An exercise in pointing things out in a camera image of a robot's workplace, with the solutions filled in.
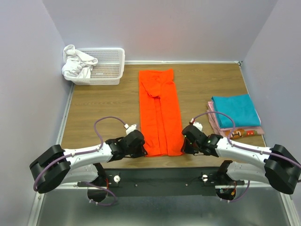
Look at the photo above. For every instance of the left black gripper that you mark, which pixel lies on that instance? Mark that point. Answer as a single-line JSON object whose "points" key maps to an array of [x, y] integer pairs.
{"points": [[141, 152]]}

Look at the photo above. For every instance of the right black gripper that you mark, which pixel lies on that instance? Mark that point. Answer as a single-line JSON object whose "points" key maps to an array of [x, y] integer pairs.
{"points": [[185, 149]]}

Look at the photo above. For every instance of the orange t shirt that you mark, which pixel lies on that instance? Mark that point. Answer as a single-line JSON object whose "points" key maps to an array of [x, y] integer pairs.
{"points": [[160, 114]]}

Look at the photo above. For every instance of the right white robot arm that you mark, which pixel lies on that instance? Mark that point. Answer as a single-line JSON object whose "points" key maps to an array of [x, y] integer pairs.
{"points": [[274, 166]]}

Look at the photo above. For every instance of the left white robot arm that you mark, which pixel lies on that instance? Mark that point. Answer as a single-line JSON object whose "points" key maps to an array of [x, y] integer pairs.
{"points": [[56, 165]]}

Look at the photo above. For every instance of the pink folded t shirt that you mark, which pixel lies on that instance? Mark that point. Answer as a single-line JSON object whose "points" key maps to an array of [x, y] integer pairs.
{"points": [[237, 133]]}

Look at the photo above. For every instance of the teal folded t shirt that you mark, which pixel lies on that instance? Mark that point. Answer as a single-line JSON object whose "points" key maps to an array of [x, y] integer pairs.
{"points": [[238, 110]]}

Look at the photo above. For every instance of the white plastic basket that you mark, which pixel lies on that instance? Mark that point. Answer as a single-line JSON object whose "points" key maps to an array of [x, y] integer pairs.
{"points": [[109, 69]]}

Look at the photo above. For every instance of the white t shirt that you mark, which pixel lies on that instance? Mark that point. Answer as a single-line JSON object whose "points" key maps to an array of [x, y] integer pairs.
{"points": [[77, 64]]}

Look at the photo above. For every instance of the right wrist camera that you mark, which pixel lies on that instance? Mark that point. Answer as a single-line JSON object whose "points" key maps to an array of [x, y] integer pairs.
{"points": [[196, 124]]}

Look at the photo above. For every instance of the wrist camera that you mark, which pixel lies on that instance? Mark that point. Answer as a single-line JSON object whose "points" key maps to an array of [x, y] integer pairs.
{"points": [[196, 124], [130, 128]]}

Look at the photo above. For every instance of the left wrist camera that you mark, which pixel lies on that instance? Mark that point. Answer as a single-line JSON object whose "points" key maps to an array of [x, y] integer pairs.
{"points": [[130, 128]]}

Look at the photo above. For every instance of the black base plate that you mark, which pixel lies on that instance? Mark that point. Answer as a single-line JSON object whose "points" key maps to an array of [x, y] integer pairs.
{"points": [[164, 181]]}

